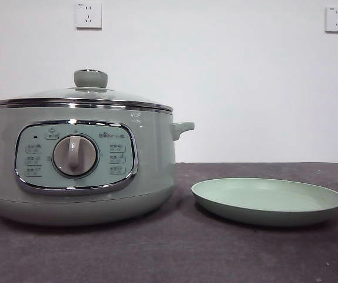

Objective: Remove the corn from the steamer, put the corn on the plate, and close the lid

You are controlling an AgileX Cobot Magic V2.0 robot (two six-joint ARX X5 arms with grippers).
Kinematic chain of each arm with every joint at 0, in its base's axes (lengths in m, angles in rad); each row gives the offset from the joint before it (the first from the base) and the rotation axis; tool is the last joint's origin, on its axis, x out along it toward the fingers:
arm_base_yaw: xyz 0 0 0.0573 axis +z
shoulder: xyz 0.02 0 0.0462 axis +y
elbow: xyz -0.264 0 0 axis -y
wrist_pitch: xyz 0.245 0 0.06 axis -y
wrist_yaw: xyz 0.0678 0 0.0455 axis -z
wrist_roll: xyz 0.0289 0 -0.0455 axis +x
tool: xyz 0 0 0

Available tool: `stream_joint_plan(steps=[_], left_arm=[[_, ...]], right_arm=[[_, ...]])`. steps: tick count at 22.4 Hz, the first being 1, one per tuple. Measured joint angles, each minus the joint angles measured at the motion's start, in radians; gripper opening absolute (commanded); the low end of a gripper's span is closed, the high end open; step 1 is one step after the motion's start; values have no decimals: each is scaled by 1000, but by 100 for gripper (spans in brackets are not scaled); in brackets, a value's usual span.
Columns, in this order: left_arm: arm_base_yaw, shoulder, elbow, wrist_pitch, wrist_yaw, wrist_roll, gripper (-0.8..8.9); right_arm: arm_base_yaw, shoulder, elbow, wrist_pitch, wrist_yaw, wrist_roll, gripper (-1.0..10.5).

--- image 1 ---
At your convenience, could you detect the glass lid with green knob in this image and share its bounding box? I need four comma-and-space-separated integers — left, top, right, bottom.
0, 69, 174, 115

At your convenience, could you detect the pale green round plate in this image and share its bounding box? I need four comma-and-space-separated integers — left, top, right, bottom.
191, 177, 338, 227

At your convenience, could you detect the white wall socket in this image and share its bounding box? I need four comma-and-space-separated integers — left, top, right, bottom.
325, 7, 338, 33
75, 2, 102, 29

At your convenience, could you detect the pale green electric steamer pot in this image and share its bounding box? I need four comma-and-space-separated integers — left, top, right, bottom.
0, 101, 195, 227

